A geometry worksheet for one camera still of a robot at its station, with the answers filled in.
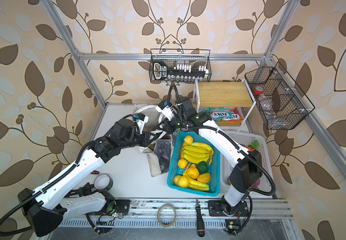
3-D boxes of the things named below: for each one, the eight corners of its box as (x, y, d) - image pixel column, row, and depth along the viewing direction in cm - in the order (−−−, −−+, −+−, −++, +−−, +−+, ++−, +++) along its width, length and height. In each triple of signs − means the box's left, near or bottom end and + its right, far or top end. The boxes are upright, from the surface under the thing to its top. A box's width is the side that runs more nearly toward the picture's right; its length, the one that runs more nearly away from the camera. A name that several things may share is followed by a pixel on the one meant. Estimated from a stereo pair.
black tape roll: (95, 190, 82) (91, 188, 79) (100, 176, 87) (96, 173, 83) (111, 190, 82) (108, 188, 79) (115, 176, 87) (112, 173, 83)
